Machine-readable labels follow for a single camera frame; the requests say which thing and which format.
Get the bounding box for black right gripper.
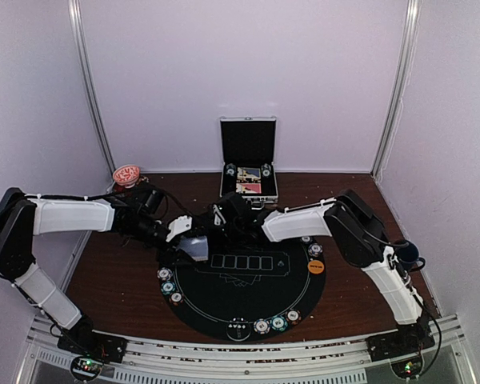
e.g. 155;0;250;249
197;220;242;254

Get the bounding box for blue white chips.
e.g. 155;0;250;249
253;318;270;335
307;243;323;258
157;267;173;282

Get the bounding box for grey blue card deck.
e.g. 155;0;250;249
177;236;209;262

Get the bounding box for orange chips seat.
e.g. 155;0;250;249
169;292;184;306
286;309;302;325

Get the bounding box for orange big blind button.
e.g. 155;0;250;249
307;259;325;275

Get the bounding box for clear round dealer button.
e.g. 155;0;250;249
226;317;251;342

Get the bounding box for blue white chips front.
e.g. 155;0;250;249
253;318;270;335

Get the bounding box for green chips front seat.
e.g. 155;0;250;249
270;316;288;332

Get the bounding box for orange chips front seat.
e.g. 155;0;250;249
286;309;302;325

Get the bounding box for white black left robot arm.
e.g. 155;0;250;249
0;185;209;355

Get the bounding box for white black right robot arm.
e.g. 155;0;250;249
202;190;432;354

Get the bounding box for red card box in case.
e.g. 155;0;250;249
236;183;262;194

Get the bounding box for blue card box in case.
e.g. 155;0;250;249
237;167;261;181

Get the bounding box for left chip stack in case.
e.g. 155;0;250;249
225;163;237;177

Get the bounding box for chip stack in case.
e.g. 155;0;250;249
225;163;237;177
261;163;272;178

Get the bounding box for aluminium poker case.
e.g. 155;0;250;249
219;117;278;208

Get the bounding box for round black poker mat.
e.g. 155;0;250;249
161;234;326;342

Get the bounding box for right chip stack in case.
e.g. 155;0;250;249
261;163;272;178

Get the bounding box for red floral plate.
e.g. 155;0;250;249
111;174;149;193

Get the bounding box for red white patterned bowl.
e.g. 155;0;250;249
112;165;141;188

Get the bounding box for dark blue mug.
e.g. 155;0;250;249
394;239;426;272

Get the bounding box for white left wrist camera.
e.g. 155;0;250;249
166;215;193;242

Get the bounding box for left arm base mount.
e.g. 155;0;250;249
46;310;128;363

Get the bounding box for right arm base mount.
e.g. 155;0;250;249
366;314;435;362

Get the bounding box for aluminium front rail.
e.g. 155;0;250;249
12;315;480;383

